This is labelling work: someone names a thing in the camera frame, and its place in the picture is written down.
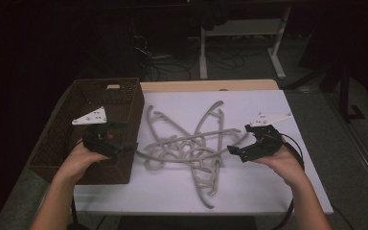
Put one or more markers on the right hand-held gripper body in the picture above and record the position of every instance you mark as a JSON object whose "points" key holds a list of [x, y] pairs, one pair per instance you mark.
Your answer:
{"points": [[270, 140]]}

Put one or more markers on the dark hanging cloth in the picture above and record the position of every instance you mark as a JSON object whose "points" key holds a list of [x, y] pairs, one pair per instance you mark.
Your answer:
{"points": [[209, 14]]}

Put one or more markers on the white metal desk frame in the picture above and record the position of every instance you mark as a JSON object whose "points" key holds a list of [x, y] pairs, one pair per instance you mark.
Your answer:
{"points": [[246, 27]]}

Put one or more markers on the metal floor rail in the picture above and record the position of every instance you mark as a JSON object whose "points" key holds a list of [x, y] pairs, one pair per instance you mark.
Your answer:
{"points": [[357, 143]]}

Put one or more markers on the person's left hand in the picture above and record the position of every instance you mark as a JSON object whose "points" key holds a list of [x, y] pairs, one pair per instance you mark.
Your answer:
{"points": [[76, 164]]}

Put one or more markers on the brown woven basket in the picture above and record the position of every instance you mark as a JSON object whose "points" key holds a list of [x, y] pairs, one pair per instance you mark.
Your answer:
{"points": [[76, 92]]}

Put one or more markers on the dark metal stand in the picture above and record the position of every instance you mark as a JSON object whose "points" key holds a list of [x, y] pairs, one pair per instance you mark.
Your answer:
{"points": [[345, 96]]}

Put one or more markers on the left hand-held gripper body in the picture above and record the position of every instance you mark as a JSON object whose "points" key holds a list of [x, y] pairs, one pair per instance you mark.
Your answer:
{"points": [[92, 116]]}

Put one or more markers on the person's right hand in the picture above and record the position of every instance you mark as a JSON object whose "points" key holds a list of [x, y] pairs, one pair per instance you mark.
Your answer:
{"points": [[286, 166]]}

